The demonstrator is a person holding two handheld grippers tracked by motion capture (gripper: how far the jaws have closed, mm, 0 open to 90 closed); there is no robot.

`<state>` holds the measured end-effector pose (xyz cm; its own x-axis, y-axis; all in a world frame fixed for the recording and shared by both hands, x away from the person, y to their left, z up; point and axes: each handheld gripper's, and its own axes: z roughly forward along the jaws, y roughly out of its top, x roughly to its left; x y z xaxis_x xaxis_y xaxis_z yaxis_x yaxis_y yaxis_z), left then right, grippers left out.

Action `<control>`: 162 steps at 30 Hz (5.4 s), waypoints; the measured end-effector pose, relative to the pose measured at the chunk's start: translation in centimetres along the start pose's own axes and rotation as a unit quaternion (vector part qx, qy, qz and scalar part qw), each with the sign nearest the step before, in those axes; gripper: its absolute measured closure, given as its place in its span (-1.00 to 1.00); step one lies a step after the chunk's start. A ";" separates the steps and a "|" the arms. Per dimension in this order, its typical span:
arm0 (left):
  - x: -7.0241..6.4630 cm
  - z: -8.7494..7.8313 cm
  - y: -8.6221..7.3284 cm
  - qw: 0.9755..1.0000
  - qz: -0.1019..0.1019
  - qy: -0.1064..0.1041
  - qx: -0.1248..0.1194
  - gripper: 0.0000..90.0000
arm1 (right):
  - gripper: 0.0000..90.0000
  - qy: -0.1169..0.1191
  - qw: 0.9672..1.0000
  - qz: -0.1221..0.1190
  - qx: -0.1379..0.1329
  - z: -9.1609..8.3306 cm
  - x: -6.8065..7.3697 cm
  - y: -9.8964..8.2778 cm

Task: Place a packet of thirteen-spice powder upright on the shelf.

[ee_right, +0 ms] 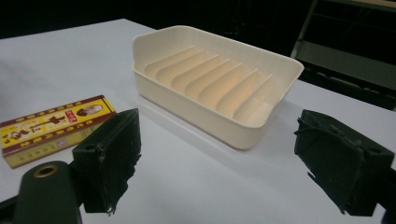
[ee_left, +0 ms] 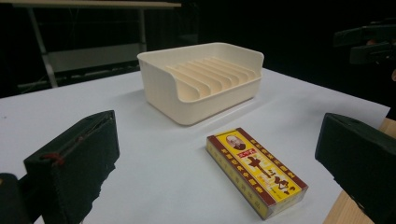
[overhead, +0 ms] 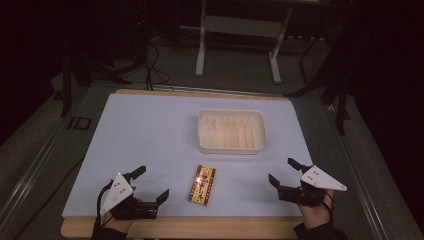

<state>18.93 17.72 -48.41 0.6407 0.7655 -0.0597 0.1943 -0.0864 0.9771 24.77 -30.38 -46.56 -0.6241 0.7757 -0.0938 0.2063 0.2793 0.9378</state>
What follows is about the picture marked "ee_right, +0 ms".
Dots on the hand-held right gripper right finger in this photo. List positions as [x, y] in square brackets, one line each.
[336, 158]

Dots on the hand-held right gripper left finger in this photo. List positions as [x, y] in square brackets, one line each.
[106, 155]

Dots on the yellow and red soap box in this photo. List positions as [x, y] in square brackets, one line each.
[46, 127]

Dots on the cream plastic soap dish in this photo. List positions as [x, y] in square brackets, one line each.
[214, 84]

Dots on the metal shelf rack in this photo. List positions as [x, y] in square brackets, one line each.
[345, 56]

